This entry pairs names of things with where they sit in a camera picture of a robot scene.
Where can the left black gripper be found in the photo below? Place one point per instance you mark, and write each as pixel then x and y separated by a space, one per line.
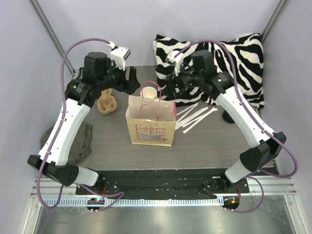
pixel 132 79

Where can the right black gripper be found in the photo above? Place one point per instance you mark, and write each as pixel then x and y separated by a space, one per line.
pixel 180 81

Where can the pink paper gift bag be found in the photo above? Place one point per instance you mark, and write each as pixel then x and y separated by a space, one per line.
pixel 151 121

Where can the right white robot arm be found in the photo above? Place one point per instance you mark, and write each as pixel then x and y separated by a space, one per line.
pixel 261 139

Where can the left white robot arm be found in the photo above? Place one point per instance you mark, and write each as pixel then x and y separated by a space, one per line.
pixel 100 72

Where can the stack of paper cups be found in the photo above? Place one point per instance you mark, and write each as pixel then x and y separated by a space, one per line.
pixel 148 92

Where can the brown pulp cup carrier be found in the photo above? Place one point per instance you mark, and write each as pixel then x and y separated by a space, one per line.
pixel 106 102

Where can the white wrapped straw long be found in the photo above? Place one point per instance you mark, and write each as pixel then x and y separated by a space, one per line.
pixel 189 125

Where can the stack of black lids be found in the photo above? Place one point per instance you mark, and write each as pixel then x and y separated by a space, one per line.
pixel 227 118

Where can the zebra print pillow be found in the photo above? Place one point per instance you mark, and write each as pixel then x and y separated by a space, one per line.
pixel 242 57

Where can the olive green cloth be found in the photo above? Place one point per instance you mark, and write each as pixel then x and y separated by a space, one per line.
pixel 81 146

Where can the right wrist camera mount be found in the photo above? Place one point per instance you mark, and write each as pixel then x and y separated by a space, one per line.
pixel 175 58

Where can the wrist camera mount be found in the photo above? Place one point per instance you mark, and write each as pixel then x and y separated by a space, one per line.
pixel 118 55
pixel 175 58

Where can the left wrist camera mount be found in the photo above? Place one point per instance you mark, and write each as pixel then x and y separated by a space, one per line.
pixel 118 55

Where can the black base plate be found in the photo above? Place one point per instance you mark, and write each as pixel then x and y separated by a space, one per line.
pixel 170 184

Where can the white slotted cable duct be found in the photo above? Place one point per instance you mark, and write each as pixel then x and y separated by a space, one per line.
pixel 99 201

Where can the aluminium rail frame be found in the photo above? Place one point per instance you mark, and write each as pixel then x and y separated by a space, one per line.
pixel 271 185

